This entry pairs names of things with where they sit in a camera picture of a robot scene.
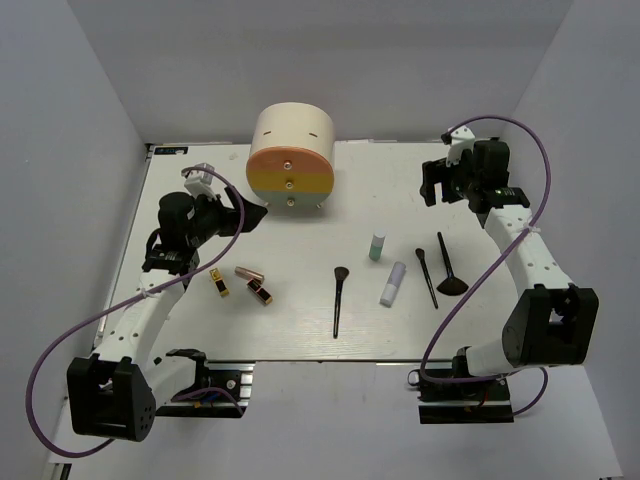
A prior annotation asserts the cream round drawer organizer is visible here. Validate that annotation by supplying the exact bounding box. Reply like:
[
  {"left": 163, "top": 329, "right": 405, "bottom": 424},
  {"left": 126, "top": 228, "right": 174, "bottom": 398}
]
[{"left": 246, "top": 102, "right": 335, "bottom": 209}]

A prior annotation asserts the rose gold lipstick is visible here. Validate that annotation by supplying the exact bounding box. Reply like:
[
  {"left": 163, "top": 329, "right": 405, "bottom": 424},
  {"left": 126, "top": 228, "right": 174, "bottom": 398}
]
[{"left": 234, "top": 266, "right": 265, "bottom": 283}]

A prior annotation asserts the small black makeup brush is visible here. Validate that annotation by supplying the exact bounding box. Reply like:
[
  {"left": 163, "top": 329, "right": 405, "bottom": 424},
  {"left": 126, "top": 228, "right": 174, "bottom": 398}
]
[{"left": 415, "top": 248, "right": 439, "bottom": 309}]

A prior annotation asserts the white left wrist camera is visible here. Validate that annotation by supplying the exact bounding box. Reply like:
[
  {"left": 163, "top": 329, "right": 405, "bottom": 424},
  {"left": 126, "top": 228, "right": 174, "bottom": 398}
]
[{"left": 181, "top": 163, "right": 219, "bottom": 199}]

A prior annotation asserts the black gold lipstick left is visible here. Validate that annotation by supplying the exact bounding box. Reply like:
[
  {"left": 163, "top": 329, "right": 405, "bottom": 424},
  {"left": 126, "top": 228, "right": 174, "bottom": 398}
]
[{"left": 209, "top": 268, "right": 229, "bottom": 298}]

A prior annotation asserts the lavender white tube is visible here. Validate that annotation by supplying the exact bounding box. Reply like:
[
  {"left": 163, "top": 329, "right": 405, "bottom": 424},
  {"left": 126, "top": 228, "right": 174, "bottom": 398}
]
[{"left": 379, "top": 262, "right": 406, "bottom": 307}]

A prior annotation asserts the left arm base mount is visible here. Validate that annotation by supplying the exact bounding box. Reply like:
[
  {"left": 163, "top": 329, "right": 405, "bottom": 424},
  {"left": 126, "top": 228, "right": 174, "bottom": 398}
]
[{"left": 153, "top": 349, "right": 255, "bottom": 419}]

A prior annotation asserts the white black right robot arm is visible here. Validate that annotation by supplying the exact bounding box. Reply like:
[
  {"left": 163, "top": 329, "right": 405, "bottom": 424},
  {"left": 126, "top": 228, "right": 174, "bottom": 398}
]
[{"left": 420, "top": 139, "right": 599, "bottom": 399}]

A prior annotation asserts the black fan brush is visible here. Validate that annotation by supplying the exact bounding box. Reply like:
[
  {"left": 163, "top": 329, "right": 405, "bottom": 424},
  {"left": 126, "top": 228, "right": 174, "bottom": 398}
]
[{"left": 436, "top": 232, "right": 468, "bottom": 297}]

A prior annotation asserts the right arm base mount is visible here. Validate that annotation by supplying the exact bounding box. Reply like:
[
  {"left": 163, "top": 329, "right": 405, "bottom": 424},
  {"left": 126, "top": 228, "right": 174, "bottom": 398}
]
[{"left": 407, "top": 369, "right": 514, "bottom": 425}]

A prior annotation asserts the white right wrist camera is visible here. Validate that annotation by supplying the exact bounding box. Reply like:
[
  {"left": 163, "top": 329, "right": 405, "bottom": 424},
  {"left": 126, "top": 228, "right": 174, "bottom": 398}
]
[{"left": 441, "top": 124, "right": 476, "bottom": 167}]

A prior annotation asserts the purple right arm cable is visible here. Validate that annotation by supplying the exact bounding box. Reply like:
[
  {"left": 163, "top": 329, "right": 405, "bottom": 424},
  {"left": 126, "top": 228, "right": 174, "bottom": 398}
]
[{"left": 418, "top": 115, "right": 552, "bottom": 418}]

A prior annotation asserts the black gold lipstick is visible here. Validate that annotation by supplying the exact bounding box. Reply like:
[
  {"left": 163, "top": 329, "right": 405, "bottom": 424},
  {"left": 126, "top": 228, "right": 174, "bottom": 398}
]
[
  {"left": 209, "top": 268, "right": 229, "bottom": 298},
  {"left": 247, "top": 279, "right": 273, "bottom": 305}
]

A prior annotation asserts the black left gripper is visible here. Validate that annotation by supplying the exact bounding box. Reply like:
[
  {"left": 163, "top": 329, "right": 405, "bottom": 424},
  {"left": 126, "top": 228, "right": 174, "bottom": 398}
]
[{"left": 187, "top": 186, "right": 268, "bottom": 248}]

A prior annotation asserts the black gold lipstick right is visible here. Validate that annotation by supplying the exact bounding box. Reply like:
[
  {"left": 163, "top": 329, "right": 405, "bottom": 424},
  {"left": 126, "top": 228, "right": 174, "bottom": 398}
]
[{"left": 247, "top": 279, "right": 273, "bottom": 305}]

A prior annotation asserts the black powder brush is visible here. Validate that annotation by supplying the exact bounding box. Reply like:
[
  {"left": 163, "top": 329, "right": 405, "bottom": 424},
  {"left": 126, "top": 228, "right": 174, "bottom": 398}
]
[{"left": 332, "top": 266, "right": 350, "bottom": 339}]

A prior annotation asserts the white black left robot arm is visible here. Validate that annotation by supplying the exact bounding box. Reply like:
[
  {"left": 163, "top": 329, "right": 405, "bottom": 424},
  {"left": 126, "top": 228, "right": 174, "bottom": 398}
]
[{"left": 67, "top": 189, "right": 268, "bottom": 442}]

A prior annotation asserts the green bottle white cap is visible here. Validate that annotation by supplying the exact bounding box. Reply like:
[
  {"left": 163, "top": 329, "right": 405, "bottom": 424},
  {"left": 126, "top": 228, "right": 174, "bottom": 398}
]
[{"left": 368, "top": 229, "right": 386, "bottom": 262}]

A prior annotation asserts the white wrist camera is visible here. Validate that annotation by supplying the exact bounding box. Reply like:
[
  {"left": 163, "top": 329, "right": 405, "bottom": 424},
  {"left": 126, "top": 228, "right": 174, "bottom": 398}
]
[
  {"left": 441, "top": 124, "right": 476, "bottom": 167},
  {"left": 181, "top": 163, "right": 219, "bottom": 199}
]

